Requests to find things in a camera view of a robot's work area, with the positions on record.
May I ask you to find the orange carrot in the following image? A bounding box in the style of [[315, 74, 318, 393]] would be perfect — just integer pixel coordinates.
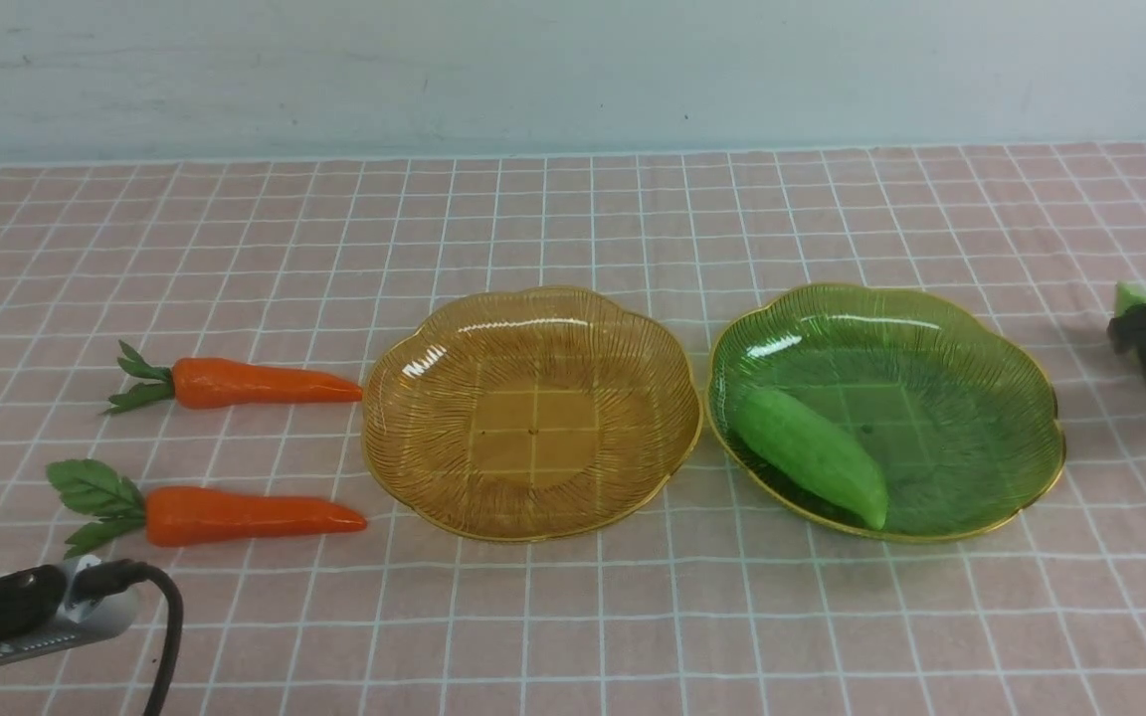
[[104, 341, 364, 414], [45, 458, 368, 558]]

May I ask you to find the amber ribbed glass plate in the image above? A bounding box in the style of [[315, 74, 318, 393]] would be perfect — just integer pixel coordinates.
[[362, 286, 704, 543]]

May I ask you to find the green ribbed glass plate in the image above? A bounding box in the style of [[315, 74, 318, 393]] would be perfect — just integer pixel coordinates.
[[706, 282, 1067, 543]]

